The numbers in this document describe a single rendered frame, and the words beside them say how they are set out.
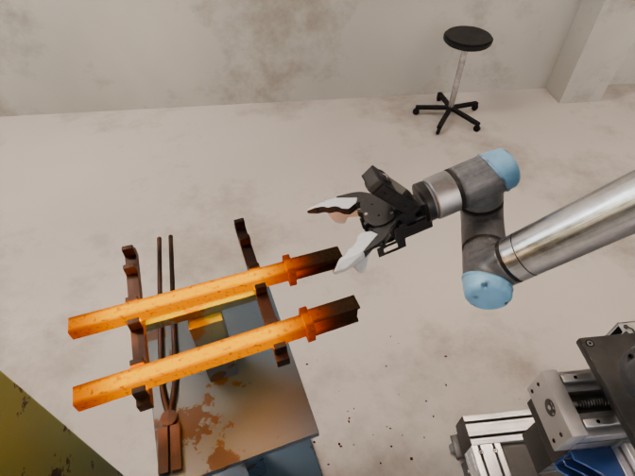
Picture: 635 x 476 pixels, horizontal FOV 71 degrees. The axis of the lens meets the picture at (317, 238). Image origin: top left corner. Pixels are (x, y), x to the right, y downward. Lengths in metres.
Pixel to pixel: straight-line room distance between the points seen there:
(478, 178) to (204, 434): 0.69
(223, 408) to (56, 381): 1.20
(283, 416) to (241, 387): 0.11
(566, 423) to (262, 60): 2.66
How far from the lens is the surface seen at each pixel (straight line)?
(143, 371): 0.72
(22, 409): 1.02
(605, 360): 1.09
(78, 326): 0.81
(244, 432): 0.94
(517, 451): 1.62
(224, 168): 2.69
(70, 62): 3.34
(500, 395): 1.92
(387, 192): 0.69
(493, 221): 0.83
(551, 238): 0.71
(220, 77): 3.18
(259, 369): 0.99
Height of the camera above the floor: 1.65
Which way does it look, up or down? 48 degrees down
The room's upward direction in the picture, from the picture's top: straight up
